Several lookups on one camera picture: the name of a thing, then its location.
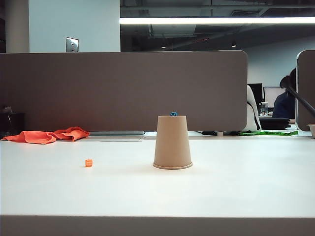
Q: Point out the blue translucent die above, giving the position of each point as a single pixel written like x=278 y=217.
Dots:
x=173 y=114

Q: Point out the orange die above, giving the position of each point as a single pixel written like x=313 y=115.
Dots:
x=88 y=163

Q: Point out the brown paper cup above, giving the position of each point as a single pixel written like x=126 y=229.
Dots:
x=172 y=142

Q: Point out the white partition foot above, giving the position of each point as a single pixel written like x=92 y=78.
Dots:
x=220 y=133

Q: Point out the wide brown desk partition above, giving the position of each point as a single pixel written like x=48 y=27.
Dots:
x=98 y=91

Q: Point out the black computer monitor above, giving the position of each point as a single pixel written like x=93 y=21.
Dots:
x=270 y=97
x=257 y=93

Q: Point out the long ceiling light strip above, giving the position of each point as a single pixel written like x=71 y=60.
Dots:
x=197 y=20

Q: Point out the black pendant ceiling lamp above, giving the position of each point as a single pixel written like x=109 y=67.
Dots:
x=234 y=45

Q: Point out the clear water bottle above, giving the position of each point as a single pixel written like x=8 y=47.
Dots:
x=264 y=109

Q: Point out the green tape strip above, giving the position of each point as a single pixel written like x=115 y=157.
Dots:
x=270 y=133

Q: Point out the black padded case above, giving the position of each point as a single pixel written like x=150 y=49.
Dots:
x=273 y=123

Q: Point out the orange cloth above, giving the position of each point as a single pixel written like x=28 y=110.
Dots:
x=37 y=137

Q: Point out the person in dark shirt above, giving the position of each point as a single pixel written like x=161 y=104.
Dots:
x=283 y=105

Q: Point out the black bin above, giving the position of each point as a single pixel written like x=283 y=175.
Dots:
x=14 y=123

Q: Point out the beige paper bowl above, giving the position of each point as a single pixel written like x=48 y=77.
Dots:
x=312 y=130

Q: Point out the white-framed brown desk partition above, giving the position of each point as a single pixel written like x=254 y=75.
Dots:
x=307 y=73

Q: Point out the silver partition base rail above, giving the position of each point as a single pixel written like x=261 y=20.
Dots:
x=115 y=133

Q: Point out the metal wall plate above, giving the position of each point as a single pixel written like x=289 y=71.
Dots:
x=72 y=44

